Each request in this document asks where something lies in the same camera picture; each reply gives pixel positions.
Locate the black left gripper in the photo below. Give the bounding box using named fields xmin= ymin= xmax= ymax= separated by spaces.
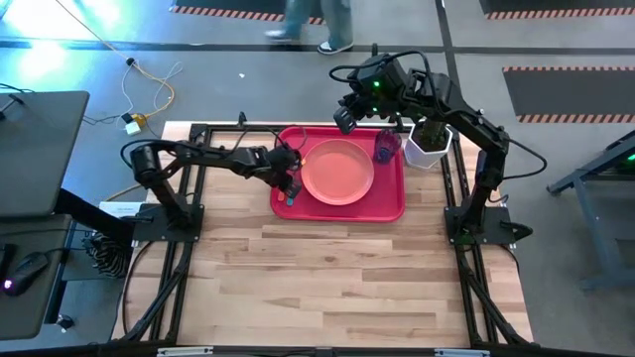
xmin=266 ymin=145 xmax=305 ymax=200

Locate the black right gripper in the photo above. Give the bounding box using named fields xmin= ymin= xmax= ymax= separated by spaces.
xmin=332 ymin=53 xmax=413 ymax=137

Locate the pink round plate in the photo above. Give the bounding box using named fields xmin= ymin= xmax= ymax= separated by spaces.
xmin=300 ymin=138 xmax=376 ymax=207

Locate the blue translucent cup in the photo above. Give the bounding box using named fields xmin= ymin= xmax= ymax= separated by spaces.
xmin=372 ymin=127 xmax=404 ymax=166

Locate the red plastic tray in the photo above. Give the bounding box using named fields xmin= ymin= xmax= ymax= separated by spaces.
xmin=269 ymin=125 xmax=408 ymax=223

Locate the dark green cactus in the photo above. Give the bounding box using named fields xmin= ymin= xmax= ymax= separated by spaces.
xmin=420 ymin=118 xmax=448 ymax=151

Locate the person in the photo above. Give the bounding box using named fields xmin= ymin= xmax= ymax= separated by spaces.
xmin=264 ymin=0 xmax=356 ymax=57

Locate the black hazard-striped floor mat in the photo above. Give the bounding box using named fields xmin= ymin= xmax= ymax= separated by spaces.
xmin=501 ymin=65 xmax=635 ymax=125
xmin=171 ymin=0 xmax=326 ymax=26
xmin=478 ymin=0 xmax=635 ymax=22

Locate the white paper label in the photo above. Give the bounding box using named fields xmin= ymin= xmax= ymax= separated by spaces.
xmin=98 ymin=199 xmax=146 ymax=220

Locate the dark grey desk panel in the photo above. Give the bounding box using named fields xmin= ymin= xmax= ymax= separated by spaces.
xmin=0 ymin=90 xmax=91 ymax=219

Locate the grey metal side table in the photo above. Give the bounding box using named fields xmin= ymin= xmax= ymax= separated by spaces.
xmin=546 ymin=129 xmax=635 ymax=293

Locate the black computer mouse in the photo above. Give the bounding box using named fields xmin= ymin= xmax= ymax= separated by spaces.
xmin=1 ymin=251 xmax=51 ymax=298

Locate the dark grey desk surface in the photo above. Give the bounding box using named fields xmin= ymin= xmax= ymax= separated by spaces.
xmin=0 ymin=213 xmax=73 ymax=341

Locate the yellow floor cable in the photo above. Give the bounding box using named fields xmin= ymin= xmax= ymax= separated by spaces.
xmin=53 ymin=0 xmax=176 ymax=123

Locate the yellow cable with plug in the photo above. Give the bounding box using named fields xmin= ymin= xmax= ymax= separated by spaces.
xmin=120 ymin=61 xmax=184 ymax=118

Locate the silver metal bracket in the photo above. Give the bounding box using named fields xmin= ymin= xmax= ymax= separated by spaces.
xmin=156 ymin=346 xmax=215 ymax=357
xmin=434 ymin=347 xmax=492 ymax=357

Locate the black ribbed cable coil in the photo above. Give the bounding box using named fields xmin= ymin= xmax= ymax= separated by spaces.
xmin=86 ymin=231 xmax=133 ymax=279

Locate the black aluminium table frame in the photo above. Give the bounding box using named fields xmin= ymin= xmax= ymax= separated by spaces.
xmin=111 ymin=121 xmax=535 ymax=357

